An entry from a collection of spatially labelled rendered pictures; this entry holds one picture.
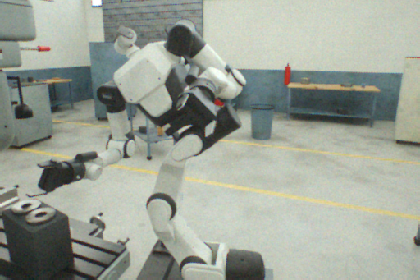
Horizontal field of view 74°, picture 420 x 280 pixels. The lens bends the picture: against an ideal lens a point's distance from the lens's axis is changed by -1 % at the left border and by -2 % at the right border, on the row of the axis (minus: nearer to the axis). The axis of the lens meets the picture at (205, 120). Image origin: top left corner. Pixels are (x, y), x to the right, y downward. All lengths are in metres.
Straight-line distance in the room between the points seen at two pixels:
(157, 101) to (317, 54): 7.20
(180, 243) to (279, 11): 7.39
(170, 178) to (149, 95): 0.38
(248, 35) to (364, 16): 2.89
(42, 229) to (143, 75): 0.62
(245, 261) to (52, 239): 0.83
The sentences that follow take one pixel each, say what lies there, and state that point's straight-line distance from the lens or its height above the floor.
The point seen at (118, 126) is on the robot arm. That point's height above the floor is 1.34.
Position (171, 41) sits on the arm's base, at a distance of 1.13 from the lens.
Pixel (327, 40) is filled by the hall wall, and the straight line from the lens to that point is 8.16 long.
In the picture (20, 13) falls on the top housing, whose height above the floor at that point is 1.83.
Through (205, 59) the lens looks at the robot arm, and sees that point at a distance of 1.15.
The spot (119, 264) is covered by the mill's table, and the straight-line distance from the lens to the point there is 1.19.
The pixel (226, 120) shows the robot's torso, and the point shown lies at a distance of 1.15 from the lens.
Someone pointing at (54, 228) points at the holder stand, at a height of 1.13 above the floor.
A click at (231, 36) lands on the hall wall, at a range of 8.51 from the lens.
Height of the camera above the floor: 1.69
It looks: 14 degrees down
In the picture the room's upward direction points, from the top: straight up
